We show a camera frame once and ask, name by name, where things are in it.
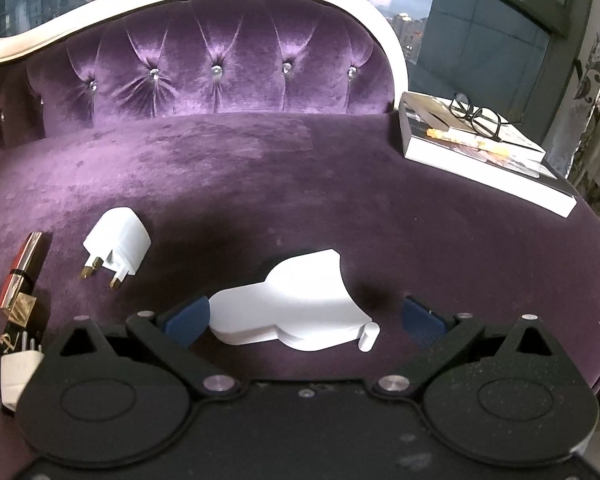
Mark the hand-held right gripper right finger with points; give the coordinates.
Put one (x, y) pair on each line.
(425, 321)

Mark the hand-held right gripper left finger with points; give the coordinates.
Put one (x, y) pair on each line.
(187, 320)

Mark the white travel adapter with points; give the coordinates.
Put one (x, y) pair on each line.
(285, 300)

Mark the white three-pin plug charger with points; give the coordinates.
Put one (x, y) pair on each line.
(117, 245)

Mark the small gold cube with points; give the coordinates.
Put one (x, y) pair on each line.
(22, 308)

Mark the rose gold lipstick tube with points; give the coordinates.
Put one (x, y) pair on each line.
(22, 270)

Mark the white two-pin charger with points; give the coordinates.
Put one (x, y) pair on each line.
(20, 377)

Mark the black box gold print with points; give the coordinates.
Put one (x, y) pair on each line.
(11, 344)

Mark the thick white book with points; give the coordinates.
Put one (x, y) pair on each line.
(480, 171)

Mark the purple velvet tufted sofa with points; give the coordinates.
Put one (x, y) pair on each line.
(280, 185)

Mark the white orange pen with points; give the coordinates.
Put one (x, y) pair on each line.
(465, 139)

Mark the thin glossy book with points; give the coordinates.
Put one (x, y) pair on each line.
(522, 141)

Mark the black round eyeglasses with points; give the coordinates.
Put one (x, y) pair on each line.
(485, 122)

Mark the large glass window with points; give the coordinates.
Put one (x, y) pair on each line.
(480, 50)

